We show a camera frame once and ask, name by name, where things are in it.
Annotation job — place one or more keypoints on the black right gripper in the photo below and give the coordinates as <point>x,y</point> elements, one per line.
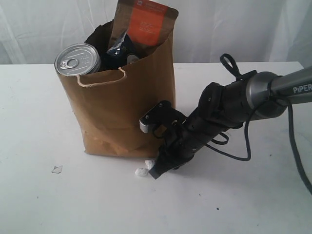
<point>190,136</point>

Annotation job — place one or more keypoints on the brown paper shopping bag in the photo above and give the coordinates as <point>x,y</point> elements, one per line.
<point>109,104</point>

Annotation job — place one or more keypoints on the spaghetti package dark blue ends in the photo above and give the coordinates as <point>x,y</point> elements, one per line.
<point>121,53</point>

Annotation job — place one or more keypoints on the dark tea can silver lid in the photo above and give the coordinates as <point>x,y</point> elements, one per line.
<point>77,59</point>

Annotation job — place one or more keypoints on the brown pouch orange label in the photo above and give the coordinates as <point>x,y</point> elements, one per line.
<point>147,23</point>

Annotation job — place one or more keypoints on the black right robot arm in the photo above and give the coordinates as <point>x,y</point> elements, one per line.
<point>253,96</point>

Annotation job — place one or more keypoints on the small clear plastic scrap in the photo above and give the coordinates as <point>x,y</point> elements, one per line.
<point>57,169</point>

